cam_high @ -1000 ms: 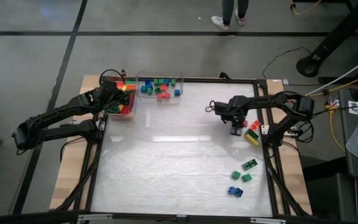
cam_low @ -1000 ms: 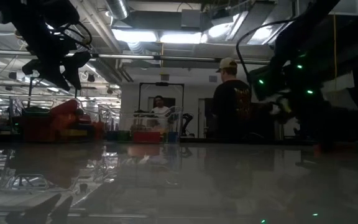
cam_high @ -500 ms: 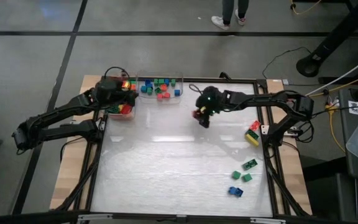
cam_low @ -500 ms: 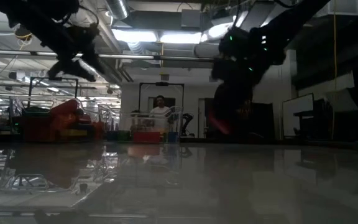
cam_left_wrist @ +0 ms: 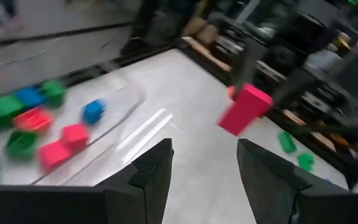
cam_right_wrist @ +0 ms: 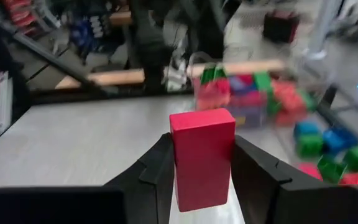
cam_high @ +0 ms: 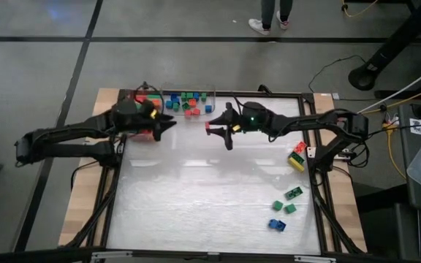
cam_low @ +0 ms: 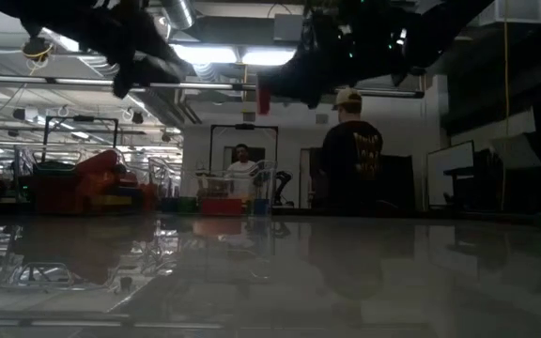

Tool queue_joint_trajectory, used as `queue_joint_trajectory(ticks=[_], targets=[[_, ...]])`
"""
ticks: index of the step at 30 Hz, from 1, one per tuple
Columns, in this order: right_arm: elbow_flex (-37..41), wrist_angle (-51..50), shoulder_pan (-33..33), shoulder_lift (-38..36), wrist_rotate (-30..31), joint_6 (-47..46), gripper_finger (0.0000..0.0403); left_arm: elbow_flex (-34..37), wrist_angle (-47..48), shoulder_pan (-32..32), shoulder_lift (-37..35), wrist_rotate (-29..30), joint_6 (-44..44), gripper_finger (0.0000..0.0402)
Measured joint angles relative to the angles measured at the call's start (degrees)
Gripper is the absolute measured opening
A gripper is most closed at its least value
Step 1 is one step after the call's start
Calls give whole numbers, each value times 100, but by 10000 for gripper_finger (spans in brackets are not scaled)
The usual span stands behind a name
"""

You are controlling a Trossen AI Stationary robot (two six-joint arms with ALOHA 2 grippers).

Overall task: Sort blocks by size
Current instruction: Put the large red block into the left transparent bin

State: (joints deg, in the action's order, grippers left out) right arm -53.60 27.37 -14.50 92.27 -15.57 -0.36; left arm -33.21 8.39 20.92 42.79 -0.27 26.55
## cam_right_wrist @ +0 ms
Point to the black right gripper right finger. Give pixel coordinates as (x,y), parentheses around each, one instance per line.
(259,186)

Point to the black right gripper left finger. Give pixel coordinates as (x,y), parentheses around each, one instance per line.
(148,186)

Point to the long red block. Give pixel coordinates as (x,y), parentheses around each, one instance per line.
(213,93)
(202,155)
(287,98)

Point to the long yellow block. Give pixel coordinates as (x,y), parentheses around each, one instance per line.
(239,120)

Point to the small blue block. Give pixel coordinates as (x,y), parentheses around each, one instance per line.
(306,128)
(337,140)

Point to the long green block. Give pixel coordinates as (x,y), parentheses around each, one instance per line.
(211,74)
(266,88)
(308,101)

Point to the long purple block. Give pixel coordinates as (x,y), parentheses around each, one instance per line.
(244,85)

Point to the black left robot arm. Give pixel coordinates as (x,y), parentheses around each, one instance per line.
(149,46)

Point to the white table cover sheet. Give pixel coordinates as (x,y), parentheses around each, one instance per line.
(73,140)

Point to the clear plastic bin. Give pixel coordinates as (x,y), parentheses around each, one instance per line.
(259,71)
(346,124)

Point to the black red crate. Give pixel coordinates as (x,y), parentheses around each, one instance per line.
(280,26)

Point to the grey metal pole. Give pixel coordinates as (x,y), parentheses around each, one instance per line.
(322,28)

